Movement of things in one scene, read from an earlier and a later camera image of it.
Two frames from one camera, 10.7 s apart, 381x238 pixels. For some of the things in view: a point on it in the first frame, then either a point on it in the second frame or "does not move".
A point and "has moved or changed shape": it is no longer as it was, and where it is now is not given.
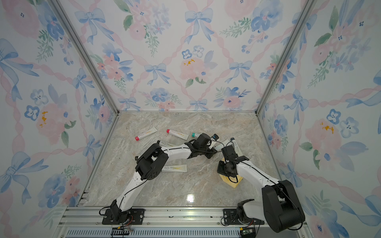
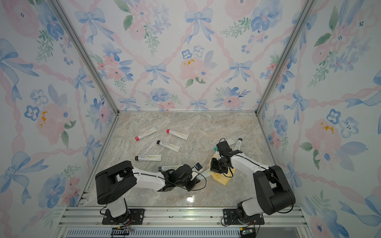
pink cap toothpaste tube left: (143, 135) does not move
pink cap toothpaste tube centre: (177, 134) does not move
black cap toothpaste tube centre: (164, 144) does not move
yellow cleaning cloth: (231, 181) → (222, 178)
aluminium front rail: (162, 222) does not move
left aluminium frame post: (65, 19) does not move
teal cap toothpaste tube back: (195, 135) → (206, 170)
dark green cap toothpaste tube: (176, 168) does not move
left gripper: (212, 151) → (193, 182)
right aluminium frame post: (305, 14) does not move
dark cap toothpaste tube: (236, 147) has moved or changed shape
